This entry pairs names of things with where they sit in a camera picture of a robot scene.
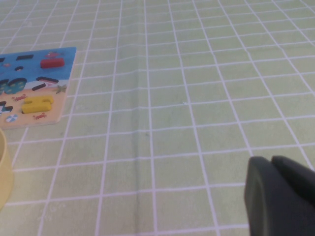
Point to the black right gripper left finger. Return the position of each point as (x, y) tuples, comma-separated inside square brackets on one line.
[(275, 201)]

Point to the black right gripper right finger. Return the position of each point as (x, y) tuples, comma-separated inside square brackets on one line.
[(297, 172)]

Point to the yellow equals sign piece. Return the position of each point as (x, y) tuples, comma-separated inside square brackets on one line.
[(34, 106)]

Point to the red rectangular minus piece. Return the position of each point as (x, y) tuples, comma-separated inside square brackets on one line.
[(52, 63)]

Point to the yellow plastic bowl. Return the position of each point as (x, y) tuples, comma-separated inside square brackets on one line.
[(5, 172)]

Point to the colourful wooden puzzle board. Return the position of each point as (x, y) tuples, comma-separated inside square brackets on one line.
[(27, 73)]

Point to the green white checked tablecloth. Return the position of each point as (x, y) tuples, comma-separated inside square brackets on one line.
[(184, 98)]

